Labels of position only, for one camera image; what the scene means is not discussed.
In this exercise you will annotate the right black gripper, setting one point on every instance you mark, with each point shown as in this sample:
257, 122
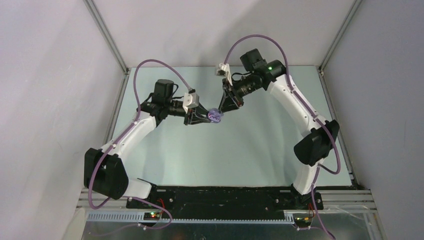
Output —
231, 100

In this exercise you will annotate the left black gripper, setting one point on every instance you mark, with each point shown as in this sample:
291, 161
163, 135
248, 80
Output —
197, 116

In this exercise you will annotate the purple earbud charging case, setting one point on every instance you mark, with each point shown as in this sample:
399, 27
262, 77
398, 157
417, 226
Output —
215, 115

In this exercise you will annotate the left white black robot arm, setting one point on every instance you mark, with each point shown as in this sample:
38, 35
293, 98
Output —
105, 169

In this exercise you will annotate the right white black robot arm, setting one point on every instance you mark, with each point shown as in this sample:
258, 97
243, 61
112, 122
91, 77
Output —
318, 134

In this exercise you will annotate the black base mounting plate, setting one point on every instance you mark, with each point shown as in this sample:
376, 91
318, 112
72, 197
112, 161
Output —
228, 202

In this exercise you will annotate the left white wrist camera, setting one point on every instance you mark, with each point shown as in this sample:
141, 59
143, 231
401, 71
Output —
190, 100

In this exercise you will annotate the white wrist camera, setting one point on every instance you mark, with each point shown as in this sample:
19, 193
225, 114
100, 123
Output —
190, 100
223, 70

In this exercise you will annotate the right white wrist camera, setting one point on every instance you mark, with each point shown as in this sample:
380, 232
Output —
223, 70

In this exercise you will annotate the right aluminium frame post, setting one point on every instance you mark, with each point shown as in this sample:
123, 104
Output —
339, 35

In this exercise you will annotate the aluminium frame post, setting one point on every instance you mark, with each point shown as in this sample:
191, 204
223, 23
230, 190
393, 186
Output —
106, 34
339, 35

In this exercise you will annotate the aluminium front frame rail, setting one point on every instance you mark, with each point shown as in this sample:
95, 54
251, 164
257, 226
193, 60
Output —
334, 201

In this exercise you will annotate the grey slotted cable duct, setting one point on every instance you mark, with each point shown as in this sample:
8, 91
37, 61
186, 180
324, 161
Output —
145, 217

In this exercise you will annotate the left aluminium frame post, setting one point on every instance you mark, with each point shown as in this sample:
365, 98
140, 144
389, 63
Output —
106, 34

